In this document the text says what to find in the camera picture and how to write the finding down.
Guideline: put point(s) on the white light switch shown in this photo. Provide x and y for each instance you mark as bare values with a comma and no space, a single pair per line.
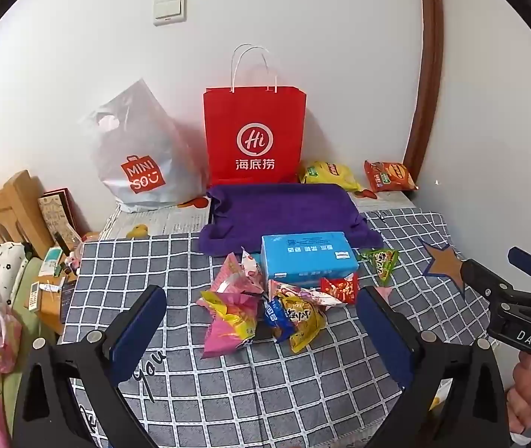
170,9

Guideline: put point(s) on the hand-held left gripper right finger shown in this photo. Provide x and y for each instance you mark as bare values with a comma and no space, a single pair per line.
382,331

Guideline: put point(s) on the small red snack packet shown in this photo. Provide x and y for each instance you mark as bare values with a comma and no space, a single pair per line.
340,288

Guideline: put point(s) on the white red fruit snack packet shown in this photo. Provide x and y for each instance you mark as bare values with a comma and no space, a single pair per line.
252,266

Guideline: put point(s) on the blue tissue pack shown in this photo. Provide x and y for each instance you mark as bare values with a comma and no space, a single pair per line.
307,256

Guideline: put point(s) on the newsprint bed sheet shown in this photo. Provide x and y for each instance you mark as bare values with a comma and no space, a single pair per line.
162,221

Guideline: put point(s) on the brown wooden door frame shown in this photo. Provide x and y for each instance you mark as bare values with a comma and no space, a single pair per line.
429,79

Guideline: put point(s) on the grey plaid blanket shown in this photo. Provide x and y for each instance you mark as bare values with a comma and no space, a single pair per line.
200,382

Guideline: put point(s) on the red paper bag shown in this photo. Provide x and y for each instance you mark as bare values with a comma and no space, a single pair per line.
256,116

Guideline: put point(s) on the yellow chips bag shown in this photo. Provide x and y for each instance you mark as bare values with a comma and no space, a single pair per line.
330,172

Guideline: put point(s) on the green triangular snack packet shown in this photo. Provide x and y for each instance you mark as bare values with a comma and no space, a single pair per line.
379,261

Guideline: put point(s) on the cartoon bear snack packet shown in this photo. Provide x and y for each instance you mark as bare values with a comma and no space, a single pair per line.
302,295

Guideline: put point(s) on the orange chips bag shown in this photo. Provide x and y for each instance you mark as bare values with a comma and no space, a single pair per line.
389,175

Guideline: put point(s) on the purple towel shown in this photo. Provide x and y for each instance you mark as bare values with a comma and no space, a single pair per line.
284,210

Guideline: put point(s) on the white plastic bag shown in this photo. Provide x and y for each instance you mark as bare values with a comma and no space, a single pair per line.
153,149

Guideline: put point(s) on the pink and yellow snack packet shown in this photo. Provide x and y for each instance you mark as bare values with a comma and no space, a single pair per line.
225,331

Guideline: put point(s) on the white remote control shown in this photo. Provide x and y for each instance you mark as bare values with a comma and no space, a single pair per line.
35,296

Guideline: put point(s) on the blue snack packet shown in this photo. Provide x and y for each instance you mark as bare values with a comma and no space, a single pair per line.
274,315

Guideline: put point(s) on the patterned book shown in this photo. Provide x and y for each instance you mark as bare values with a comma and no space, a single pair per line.
57,217

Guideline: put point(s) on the wooden bedside table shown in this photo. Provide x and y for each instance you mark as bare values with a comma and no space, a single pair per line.
50,317

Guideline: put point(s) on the wooden headboard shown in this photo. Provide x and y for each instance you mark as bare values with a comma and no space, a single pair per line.
8,205

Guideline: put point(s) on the green bedding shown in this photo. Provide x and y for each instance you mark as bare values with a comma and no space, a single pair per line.
22,289

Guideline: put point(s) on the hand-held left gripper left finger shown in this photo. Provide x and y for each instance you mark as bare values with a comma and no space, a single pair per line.
137,331

